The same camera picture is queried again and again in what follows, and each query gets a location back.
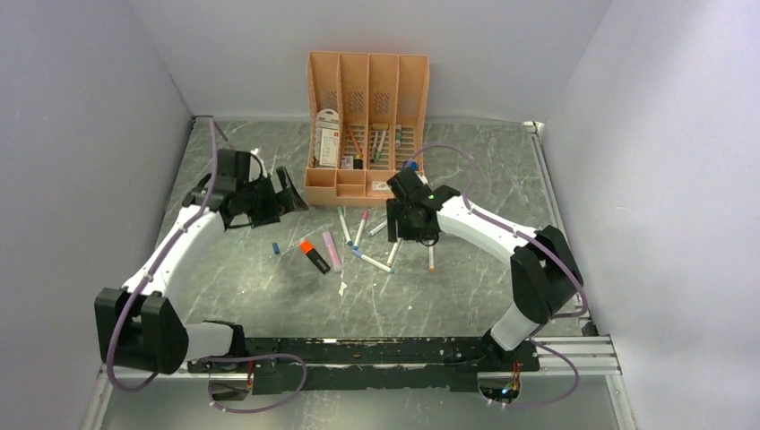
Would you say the orange plastic desk organizer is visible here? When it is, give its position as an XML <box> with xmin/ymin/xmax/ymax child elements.
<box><xmin>304</xmin><ymin>51</ymin><xmax>430</xmax><ymax>206</ymax></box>

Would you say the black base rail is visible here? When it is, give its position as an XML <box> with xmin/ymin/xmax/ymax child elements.
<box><xmin>187</xmin><ymin>337</ymin><xmax>540</xmax><ymax>394</ymax></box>

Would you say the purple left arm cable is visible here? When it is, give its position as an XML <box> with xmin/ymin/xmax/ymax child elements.
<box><xmin>105</xmin><ymin>118</ymin><xmax>308</xmax><ymax>415</ymax></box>

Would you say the white packaged item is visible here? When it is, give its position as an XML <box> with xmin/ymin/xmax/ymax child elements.
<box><xmin>315</xmin><ymin>108</ymin><xmax>341</xmax><ymax>168</ymax></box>

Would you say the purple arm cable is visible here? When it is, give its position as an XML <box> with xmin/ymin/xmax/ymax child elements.
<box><xmin>105</xmin><ymin>118</ymin><xmax>308</xmax><ymax>415</ymax></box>
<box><xmin>403</xmin><ymin>143</ymin><xmax>590</xmax><ymax>410</ymax></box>

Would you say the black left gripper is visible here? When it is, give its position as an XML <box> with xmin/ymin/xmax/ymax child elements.
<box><xmin>237</xmin><ymin>167</ymin><xmax>308</xmax><ymax>229</ymax></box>

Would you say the pink highlighter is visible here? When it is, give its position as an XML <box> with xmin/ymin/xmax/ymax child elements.
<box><xmin>322</xmin><ymin>231</ymin><xmax>342</xmax><ymax>272</ymax></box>

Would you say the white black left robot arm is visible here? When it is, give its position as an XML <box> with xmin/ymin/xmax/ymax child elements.
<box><xmin>94</xmin><ymin>149</ymin><xmax>308</xmax><ymax>374</ymax></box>

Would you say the white pen dark grey cap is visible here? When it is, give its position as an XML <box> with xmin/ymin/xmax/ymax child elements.
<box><xmin>386</xmin><ymin>239</ymin><xmax>403</xmax><ymax>267</ymax></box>

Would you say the white pen green cap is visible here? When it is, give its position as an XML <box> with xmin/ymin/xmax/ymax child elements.
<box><xmin>337</xmin><ymin>207</ymin><xmax>353</xmax><ymax>246</ymax></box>

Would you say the orange black highlighter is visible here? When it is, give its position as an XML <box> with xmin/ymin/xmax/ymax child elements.
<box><xmin>299</xmin><ymin>240</ymin><xmax>331</xmax><ymax>274</ymax></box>

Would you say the white eraser box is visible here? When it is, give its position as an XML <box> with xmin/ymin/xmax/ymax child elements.
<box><xmin>372</xmin><ymin>181</ymin><xmax>391</xmax><ymax>193</ymax></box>

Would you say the white pen blue cap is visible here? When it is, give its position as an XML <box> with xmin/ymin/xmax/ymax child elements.
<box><xmin>350</xmin><ymin>249</ymin><xmax>394</xmax><ymax>274</ymax></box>

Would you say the white pen pink cap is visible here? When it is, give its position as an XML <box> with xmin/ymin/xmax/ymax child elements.
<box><xmin>352</xmin><ymin>210</ymin><xmax>369</xmax><ymax>249</ymax></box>

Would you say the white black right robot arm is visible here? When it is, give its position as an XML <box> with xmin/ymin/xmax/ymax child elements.
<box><xmin>386</xmin><ymin>168</ymin><xmax>583</xmax><ymax>371</ymax></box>

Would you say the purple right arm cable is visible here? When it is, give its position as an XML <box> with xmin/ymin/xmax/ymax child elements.
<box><xmin>403</xmin><ymin>143</ymin><xmax>590</xmax><ymax>410</ymax></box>

